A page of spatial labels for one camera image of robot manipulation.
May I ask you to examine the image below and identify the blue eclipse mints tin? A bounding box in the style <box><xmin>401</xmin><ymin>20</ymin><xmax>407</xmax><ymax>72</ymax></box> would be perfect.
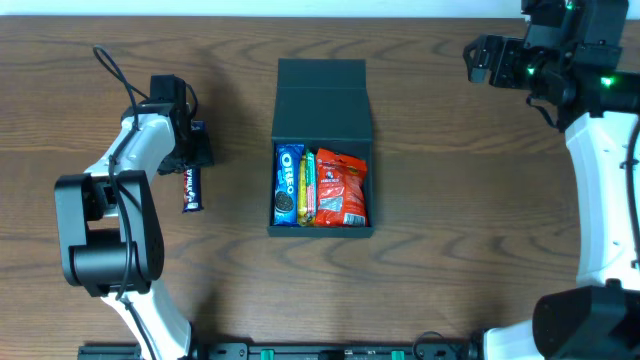
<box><xmin>191</xmin><ymin>120</ymin><xmax>206</xmax><ymax>132</ymax></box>

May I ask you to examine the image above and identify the dairy milk chocolate bar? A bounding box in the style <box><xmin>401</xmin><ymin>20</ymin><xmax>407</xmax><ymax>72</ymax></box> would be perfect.
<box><xmin>183</xmin><ymin>168</ymin><xmax>203</xmax><ymax>213</ymax></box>

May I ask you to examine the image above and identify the blue oreo cookie pack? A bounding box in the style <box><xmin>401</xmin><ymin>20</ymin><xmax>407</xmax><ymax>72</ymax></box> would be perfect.
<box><xmin>274</xmin><ymin>144</ymin><xmax>304</xmax><ymax>226</ymax></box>

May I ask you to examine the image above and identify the green red candy bar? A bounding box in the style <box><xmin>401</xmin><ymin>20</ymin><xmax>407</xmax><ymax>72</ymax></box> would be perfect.
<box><xmin>305</xmin><ymin>149</ymin><xmax>317</xmax><ymax>225</ymax></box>

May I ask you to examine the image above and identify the black gift box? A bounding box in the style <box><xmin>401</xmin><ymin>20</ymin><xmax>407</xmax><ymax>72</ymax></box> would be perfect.
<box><xmin>267</xmin><ymin>58</ymin><xmax>377</xmax><ymax>238</ymax></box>

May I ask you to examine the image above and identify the red snack packet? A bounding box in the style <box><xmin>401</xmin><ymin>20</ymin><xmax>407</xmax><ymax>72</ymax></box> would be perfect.
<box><xmin>315</xmin><ymin>148</ymin><xmax>368</xmax><ymax>227</ymax></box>

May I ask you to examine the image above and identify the yellow snack packet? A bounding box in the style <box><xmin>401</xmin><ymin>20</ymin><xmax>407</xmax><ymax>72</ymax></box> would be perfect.
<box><xmin>297</xmin><ymin>155</ymin><xmax>308</xmax><ymax>226</ymax></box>

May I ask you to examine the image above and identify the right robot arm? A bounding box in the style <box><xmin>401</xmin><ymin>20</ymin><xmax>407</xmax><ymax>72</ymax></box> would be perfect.
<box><xmin>463</xmin><ymin>0</ymin><xmax>639</xmax><ymax>359</ymax></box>

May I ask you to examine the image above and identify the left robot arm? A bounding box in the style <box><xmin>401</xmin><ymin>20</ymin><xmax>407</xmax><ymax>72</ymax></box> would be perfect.
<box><xmin>54</xmin><ymin>75</ymin><xmax>213</xmax><ymax>359</ymax></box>

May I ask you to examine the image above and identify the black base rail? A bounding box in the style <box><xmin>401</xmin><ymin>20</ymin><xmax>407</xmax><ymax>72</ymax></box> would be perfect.
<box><xmin>77</xmin><ymin>341</ymin><xmax>481</xmax><ymax>360</ymax></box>

